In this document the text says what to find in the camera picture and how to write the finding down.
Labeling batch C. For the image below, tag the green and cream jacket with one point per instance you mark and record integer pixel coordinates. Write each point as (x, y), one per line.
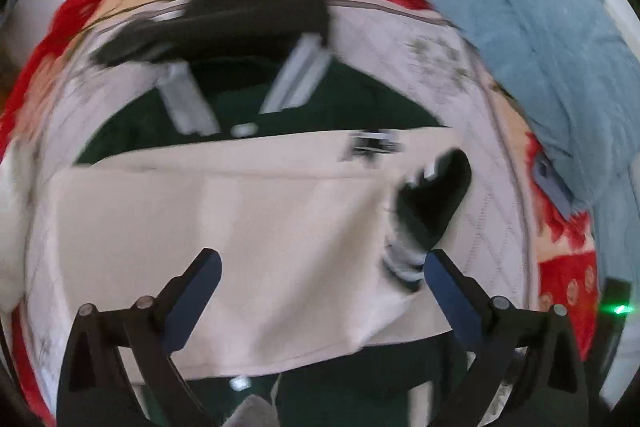
(250, 217)

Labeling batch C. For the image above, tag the white cloth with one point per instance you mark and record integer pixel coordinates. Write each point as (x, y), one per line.
(15, 232)

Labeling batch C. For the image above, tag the black garment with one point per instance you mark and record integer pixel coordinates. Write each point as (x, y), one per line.
(260, 2)

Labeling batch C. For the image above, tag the blue rectangular object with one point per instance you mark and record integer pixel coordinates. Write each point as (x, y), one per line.
(552, 184)

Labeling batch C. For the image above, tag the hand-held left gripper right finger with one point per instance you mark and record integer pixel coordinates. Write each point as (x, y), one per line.
(450, 297)

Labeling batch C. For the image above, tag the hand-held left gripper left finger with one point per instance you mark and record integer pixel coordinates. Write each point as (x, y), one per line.
(194, 302)

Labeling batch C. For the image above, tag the red floral blanket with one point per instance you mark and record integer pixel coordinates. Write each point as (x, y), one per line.
(60, 32)

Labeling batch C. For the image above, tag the light blue fluffy blanket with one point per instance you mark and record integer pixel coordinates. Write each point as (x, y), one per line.
(525, 7)

